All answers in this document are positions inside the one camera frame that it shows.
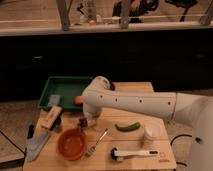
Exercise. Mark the red bowl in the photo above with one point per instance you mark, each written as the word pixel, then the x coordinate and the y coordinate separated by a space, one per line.
pixel 71 144

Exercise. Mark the green plastic tray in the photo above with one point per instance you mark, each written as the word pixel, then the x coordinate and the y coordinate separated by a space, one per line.
pixel 67 87

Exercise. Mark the dark brown bowl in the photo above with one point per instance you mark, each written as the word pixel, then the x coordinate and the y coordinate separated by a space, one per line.
pixel 112 86

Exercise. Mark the wooden scrub brush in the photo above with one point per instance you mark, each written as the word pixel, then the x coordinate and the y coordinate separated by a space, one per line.
pixel 52 119

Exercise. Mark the green chili pepper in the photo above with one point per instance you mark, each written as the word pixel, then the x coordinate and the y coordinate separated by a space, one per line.
pixel 129 128

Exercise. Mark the wooden cutting board table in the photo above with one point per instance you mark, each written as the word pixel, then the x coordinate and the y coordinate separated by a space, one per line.
pixel 49 160

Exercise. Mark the orange fruit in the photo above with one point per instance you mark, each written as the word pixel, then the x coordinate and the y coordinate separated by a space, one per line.
pixel 78 100

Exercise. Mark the grey blade kitchen knife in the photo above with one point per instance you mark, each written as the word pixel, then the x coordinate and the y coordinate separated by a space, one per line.
pixel 35 143

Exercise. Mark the white dish brush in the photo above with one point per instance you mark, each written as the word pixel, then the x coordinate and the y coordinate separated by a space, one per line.
pixel 119 155

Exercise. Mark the white cup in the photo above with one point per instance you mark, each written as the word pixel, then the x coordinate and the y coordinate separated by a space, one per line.
pixel 152 132

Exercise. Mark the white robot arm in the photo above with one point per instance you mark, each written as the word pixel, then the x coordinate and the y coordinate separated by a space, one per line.
pixel 192 110

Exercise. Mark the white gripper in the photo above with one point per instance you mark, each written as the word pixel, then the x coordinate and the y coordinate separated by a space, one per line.
pixel 91 112

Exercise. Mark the dark grape bunch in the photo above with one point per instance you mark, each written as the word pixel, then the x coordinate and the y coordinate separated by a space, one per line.
pixel 83 123

